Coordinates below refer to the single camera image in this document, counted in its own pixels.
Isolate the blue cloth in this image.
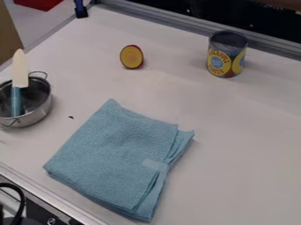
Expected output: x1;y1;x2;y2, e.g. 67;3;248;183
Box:
42;98;197;223

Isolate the red yellow toy fruit half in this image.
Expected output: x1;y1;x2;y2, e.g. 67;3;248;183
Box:
118;44;145;70

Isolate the yellow blue can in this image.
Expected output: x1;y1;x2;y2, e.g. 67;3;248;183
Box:
205;30;250;79

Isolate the silver pot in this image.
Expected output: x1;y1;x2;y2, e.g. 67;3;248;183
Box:
0;70;55;131

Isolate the blue clamp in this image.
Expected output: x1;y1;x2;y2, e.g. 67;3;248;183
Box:
72;0;90;19

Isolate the red box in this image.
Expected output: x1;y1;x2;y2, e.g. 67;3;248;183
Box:
12;0;64;12

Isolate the cardboard box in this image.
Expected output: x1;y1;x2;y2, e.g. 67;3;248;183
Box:
0;0;26;66

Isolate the blue handled white spatula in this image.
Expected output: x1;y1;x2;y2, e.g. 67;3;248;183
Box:
9;48;30;118

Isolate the black cable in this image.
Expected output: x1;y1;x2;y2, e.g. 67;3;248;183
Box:
0;182;27;225

